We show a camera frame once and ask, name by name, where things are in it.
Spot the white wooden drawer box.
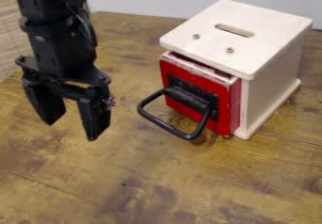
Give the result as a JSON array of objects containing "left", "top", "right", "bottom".
[{"left": 160, "top": 0, "right": 311, "bottom": 139}]

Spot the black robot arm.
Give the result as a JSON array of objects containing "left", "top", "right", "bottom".
[{"left": 16, "top": 0, "right": 113, "bottom": 141}]

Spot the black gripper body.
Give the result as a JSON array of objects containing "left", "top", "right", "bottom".
[{"left": 14, "top": 17, "right": 111, "bottom": 101}]

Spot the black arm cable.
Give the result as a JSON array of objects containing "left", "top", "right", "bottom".
[{"left": 68, "top": 6, "right": 97, "bottom": 50}]

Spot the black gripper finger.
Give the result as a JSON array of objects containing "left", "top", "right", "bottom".
[
  {"left": 76, "top": 86, "right": 115, "bottom": 141},
  {"left": 22, "top": 79, "right": 65, "bottom": 125}
]

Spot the black metal drawer handle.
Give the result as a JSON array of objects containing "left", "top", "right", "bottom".
[{"left": 137, "top": 74, "right": 219, "bottom": 140}]

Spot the red drawer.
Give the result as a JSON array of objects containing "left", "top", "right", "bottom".
[{"left": 160, "top": 51, "right": 242, "bottom": 136}]

